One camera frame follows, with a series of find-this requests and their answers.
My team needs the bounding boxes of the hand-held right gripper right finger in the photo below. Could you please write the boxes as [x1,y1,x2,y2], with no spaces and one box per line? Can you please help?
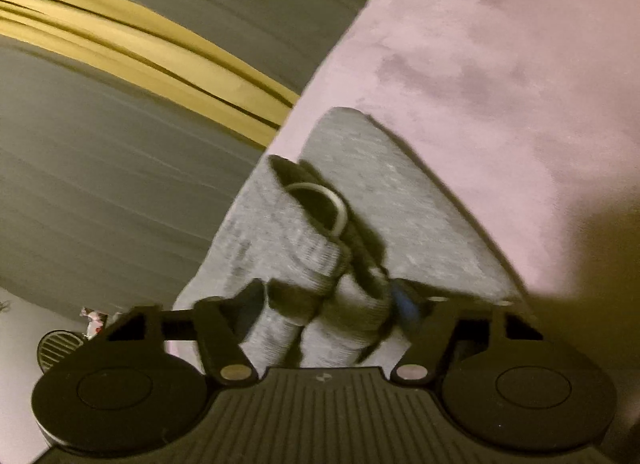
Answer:
[389,281,545,387]

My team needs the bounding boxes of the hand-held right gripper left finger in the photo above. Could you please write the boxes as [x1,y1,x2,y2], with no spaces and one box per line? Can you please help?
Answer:
[105,280,266,386]

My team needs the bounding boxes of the pink blanket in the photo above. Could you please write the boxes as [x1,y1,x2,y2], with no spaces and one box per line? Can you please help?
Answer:
[265,0,640,345]

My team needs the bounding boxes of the yellow curtain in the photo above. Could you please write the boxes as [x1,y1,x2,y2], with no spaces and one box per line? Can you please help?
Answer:
[0,0,302,149]

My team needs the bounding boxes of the red and white small object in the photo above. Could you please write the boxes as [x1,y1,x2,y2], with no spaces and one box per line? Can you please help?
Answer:
[79,307,110,339]

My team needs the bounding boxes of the grey sweat pants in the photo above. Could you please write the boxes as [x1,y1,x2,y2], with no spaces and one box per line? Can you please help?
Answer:
[172,106,535,371]

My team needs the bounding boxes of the black round grille fan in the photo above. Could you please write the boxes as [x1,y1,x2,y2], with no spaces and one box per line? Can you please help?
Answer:
[36,328,85,376]

